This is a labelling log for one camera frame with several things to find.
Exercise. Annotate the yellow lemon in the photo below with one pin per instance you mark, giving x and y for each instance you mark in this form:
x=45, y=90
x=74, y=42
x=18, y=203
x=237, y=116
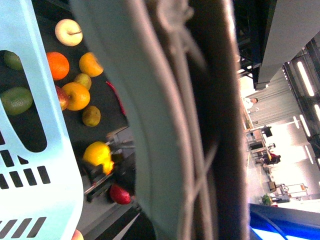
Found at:
x=98, y=153

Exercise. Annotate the teal plastic shopping basket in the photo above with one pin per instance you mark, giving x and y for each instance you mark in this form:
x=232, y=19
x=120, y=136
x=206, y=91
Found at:
x=41, y=190

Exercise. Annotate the red chili pepper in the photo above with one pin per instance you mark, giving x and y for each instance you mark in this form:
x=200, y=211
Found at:
x=111, y=86

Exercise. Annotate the brown kiwi fruit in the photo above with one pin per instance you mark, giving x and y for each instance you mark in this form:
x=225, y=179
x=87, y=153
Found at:
x=91, y=116

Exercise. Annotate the yellow orange mango fruit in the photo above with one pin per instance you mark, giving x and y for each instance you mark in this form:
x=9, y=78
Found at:
x=78, y=96

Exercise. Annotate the red apple front centre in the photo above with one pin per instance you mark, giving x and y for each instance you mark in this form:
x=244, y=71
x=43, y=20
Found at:
x=119, y=195

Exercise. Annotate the person in white shirt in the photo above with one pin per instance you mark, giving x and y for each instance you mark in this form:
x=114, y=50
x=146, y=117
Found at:
x=249, y=102

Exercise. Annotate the red apple with stem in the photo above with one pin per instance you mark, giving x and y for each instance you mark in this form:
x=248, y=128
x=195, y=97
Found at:
x=62, y=97

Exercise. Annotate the orange tangerine centre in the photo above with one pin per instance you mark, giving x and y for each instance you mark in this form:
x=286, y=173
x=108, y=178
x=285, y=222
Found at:
x=58, y=64

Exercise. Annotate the pale yellow apple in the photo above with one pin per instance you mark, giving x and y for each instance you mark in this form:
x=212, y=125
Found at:
x=68, y=32

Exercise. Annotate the pale peach fruit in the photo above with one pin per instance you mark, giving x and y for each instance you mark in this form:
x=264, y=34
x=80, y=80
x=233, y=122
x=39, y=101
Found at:
x=77, y=235

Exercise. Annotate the dark green lime right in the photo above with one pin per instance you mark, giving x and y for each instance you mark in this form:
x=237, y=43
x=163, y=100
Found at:
x=16, y=100

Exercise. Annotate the grey basket handle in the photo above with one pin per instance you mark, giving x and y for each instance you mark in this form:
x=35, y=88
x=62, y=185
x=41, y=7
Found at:
x=173, y=63

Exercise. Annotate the black metal shelf frame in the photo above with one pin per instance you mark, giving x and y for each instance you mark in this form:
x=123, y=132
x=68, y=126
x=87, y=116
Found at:
x=270, y=33

